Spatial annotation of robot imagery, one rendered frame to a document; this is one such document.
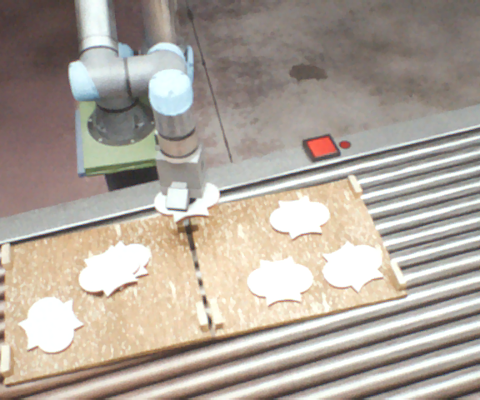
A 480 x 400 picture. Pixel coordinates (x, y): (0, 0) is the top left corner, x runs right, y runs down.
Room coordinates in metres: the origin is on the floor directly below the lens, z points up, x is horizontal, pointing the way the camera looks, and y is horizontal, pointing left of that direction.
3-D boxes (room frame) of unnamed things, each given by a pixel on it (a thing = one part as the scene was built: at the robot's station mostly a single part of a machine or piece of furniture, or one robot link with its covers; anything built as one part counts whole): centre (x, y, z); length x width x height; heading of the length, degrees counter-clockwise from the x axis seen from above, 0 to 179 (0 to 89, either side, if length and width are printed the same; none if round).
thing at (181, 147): (0.95, 0.10, 1.25); 0.08 x 0.08 x 0.05
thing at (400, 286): (0.80, -0.33, 0.95); 0.06 x 0.02 x 0.03; 9
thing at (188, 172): (0.93, 0.11, 1.17); 0.12 x 0.09 x 0.16; 168
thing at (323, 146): (1.24, -0.23, 0.92); 0.06 x 0.06 x 0.01; 13
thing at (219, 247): (0.90, -0.11, 0.93); 0.41 x 0.35 x 0.02; 99
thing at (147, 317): (0.84, 0.30, 0.93); 0.41 x 0.35 x 0.02; 100
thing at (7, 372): (0.67, 0.47, 0.95); 0.06 x 0.02 x 0.03; 10
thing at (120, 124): (1.42, 0.30, 0.96); 0.15 x 0.15 x 0.10
